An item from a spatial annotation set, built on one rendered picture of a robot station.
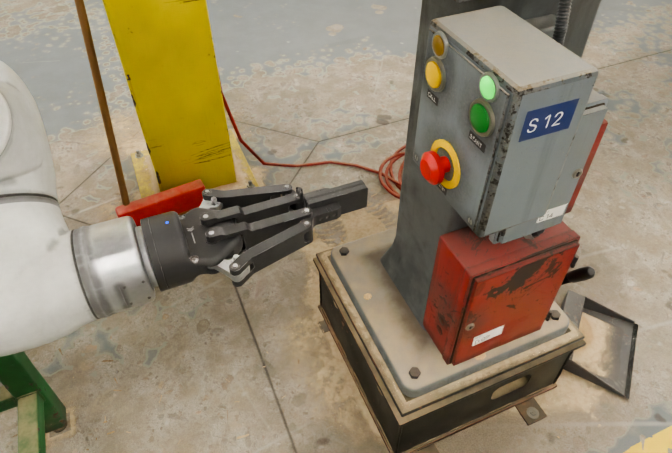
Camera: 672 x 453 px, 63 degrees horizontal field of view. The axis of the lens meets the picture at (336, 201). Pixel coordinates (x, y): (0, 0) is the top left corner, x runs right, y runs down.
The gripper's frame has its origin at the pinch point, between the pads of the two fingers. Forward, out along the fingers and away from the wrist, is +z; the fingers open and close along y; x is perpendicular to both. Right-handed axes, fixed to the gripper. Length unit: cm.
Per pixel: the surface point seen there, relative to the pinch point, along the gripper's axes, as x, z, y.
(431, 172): 1.0, 11.5, 0.7
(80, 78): -95, -40, -220
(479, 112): 10.7, 13.6, 4.1
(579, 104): 11.4, 22.8, 7.6
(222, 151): -78, 6, -115
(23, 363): -66, -55, -44
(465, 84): 11.7, 14.2, 0.5
